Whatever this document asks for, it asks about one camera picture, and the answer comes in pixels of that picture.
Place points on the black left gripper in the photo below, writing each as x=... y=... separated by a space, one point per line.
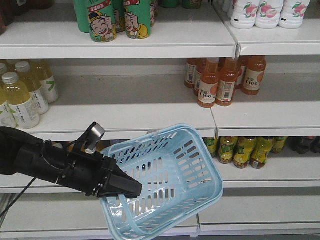
x=96 y=175

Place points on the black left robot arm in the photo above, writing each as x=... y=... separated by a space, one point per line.
x=23 y=153

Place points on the white peach drink bottle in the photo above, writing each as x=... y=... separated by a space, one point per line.
x=292 y=14
x=244 y=14
x=268 y=15

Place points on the pale yellow drink bottle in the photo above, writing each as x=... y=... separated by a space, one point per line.
x=34 y=86
x=46 y=77
x=6 y=117
x=20 y=101

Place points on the light blue plastic basket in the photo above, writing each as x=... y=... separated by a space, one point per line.
x=178 y=177

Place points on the orange C100 juice bottle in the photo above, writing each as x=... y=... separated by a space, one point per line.
x=209 y=83
x=254 y=75
x=227 y=81

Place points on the white metal shelving unit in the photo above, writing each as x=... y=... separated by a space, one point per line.
x=134 y=87

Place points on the yellow lemon tea bottle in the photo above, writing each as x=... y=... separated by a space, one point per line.
x=244 y=149
x=226 y=148
x=260 y=153
x=279 y=144
x=212 y=145

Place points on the cola plastic bottle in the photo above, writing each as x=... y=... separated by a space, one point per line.
x=304 y=144

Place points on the green cartoon drink can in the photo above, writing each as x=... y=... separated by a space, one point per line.
x=101 y=20
x=137 y=16

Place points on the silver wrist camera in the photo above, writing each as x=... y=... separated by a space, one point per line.
x=95 y=135

